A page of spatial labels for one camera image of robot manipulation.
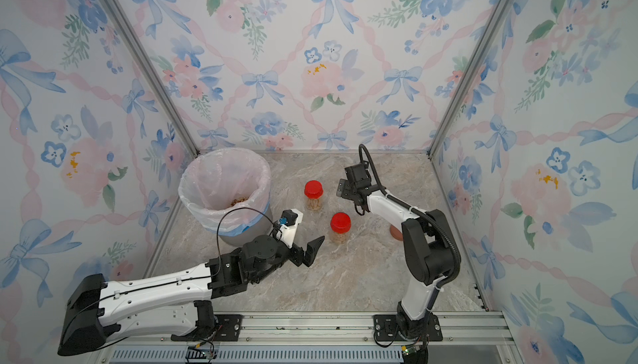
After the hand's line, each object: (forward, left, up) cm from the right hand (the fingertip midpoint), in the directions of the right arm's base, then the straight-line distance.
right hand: (353, 187), depth 96 cm
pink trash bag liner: (-5, +47, +6) cm, 47 cm away
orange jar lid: (-15, -16, -9) cm, 24 cm away
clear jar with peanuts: (-4, +15, -7) cm, 17 cm away
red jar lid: (-2, +15, +2) cm, 16 cm away
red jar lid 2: (-17, +6, +2) cm, 18 cm away
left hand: (-25, +14, +14) cm, 32 cm away
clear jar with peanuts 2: (-18, +5, -7) cm, 20 cm away
